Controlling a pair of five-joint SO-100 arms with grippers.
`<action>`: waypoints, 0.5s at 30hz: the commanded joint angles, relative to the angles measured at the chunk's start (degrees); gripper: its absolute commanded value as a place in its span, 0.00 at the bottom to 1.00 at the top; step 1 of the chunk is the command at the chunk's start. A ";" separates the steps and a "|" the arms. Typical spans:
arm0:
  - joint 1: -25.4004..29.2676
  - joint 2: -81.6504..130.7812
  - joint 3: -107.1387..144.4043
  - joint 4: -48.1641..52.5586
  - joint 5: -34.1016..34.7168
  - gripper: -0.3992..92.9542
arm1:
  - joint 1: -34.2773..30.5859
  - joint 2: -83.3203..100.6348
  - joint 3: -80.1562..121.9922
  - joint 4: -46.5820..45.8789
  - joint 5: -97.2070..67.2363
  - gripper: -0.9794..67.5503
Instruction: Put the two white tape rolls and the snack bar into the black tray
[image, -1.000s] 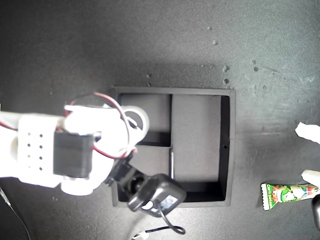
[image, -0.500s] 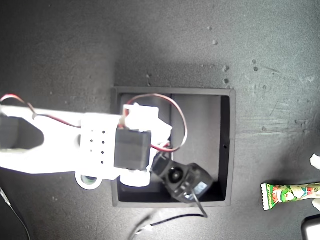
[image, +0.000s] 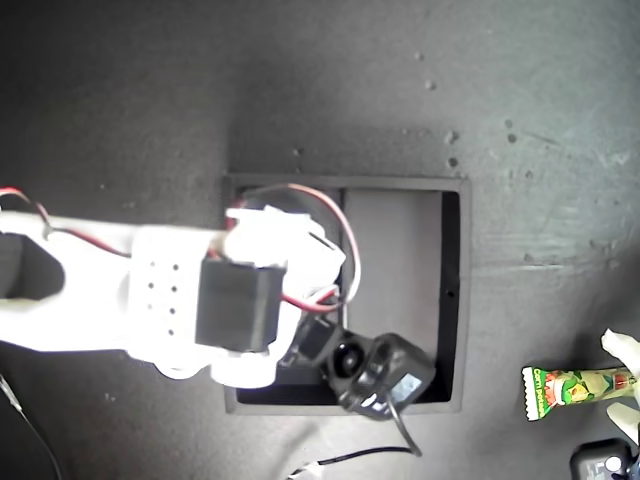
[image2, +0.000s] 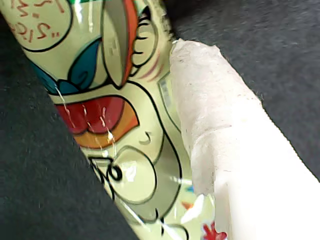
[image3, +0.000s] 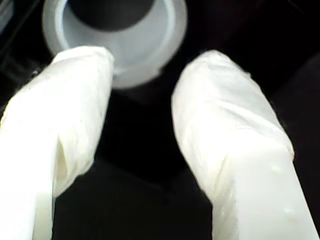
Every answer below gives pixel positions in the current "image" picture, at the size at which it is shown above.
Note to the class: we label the black compartment tray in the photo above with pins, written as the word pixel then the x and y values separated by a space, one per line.
pixel 400 275

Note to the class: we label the green printed snack bar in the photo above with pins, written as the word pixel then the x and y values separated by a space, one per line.
pixel 560 391

